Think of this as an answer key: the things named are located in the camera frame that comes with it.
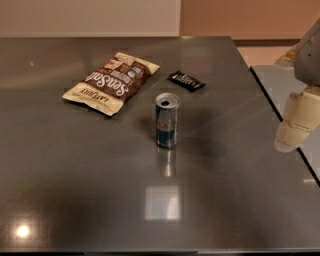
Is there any brown sea salt chip bag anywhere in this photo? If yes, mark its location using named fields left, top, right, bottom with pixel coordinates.
left=63, top=52, right=160, bottom=116

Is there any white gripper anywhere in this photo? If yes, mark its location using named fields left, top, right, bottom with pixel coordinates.
left=274, top=18, right=320, bottom=153

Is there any redbull can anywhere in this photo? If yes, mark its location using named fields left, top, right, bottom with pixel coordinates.
left=155, top=93, right=180, bottom=148

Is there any black snack bar wrapper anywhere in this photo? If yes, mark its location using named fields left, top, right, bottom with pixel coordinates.
left=168, top=71, right=205, bottom=92

